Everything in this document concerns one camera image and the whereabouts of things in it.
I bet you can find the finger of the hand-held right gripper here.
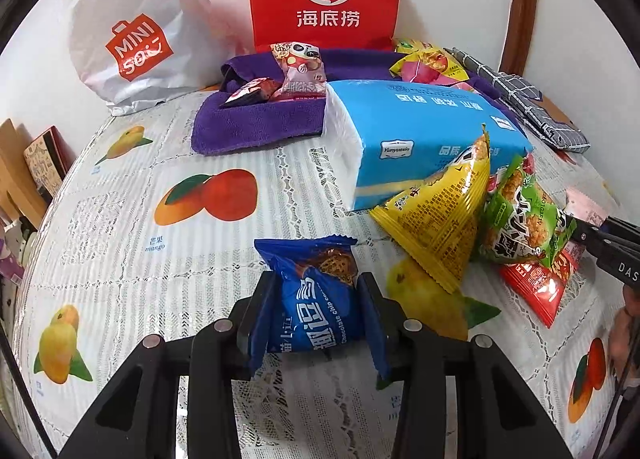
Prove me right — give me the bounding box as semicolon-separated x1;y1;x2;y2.
602;215;640;240
570;221;640;260

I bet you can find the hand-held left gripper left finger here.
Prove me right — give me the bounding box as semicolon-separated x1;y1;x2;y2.
57;271;278;459

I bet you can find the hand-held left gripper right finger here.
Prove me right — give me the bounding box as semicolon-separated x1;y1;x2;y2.
357;271;573;459

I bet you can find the blue cookie packet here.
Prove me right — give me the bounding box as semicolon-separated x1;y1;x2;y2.
248;235;391;390

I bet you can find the large red snack packet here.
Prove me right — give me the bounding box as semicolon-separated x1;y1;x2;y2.
499;244;583;329

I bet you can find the green snack packet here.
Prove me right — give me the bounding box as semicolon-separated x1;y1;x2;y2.
477;155;578;269

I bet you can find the person's right hand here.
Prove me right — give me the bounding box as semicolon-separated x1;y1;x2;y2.
607;286;640;380

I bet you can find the pale pink wrapper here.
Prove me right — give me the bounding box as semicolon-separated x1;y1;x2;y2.
564;188;610;227

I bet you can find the yellow triangular snack packet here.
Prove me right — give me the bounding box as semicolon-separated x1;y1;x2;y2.
370;124;493;295

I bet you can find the fruit print tablecloth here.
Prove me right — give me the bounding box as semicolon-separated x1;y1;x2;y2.
10;84;626;459

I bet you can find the grey checked cloth with star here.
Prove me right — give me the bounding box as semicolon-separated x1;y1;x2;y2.
442;46;592;154

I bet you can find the purple towel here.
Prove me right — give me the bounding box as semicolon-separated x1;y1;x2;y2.
191;49;506;156

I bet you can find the blue tissue pack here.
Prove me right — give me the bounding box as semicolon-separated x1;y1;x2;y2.
324;80;533;212

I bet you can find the small red snack packet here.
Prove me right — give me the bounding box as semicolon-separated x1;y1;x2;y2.
224;78;283;107

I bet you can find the panda print snack packet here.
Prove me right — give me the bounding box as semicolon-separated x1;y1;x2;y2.
270;41;328;100

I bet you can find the pink snack packet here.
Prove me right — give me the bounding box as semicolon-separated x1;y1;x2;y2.
390;46;473;86

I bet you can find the yellow chip bag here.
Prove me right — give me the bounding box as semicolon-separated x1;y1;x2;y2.
394;38;453;60

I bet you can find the white plastic bag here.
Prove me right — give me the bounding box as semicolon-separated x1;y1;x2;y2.
65;0;251;117

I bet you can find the black cable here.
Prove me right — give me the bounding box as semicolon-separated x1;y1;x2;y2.
597;374;633;459

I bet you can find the brown door frame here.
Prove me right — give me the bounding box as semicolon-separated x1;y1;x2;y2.
500;0;538;74

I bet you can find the patterned picture frame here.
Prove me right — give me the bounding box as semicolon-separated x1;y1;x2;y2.
22;126;76;200

